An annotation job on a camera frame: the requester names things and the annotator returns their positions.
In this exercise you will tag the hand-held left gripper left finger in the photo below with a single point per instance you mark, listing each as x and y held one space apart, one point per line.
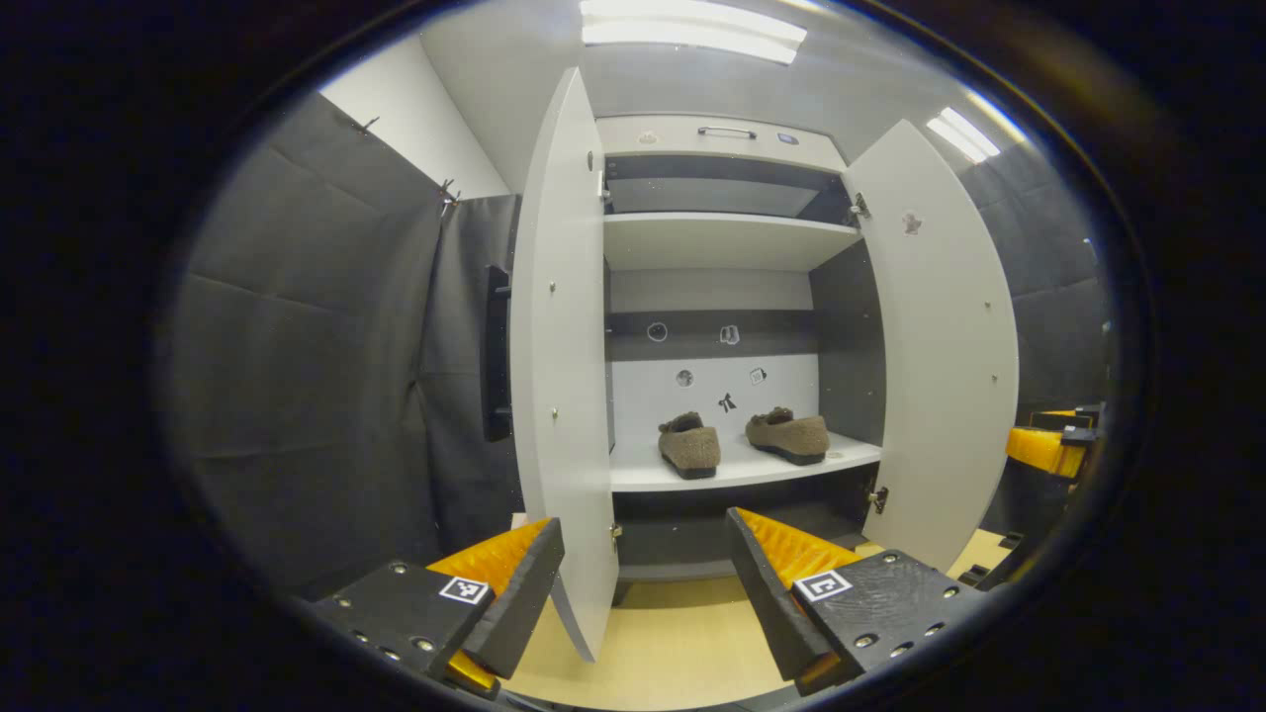
519 613

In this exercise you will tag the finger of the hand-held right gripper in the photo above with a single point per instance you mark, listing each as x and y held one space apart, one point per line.
1039 450
1053 418

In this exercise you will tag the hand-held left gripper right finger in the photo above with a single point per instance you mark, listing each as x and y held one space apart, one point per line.
769 613

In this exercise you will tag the white cabinet door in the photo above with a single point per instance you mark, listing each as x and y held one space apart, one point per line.
940 376
564 396

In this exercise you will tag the brown fuzzy shoe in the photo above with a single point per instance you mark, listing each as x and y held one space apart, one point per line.
689 450
791 435

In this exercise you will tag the black clamp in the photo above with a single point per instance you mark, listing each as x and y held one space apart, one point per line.
974 575
1011 540

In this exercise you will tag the small ceiling light panel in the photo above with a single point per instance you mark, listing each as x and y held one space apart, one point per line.
964 133

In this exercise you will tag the large ceiling light panel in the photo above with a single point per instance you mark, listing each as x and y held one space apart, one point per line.
692 30

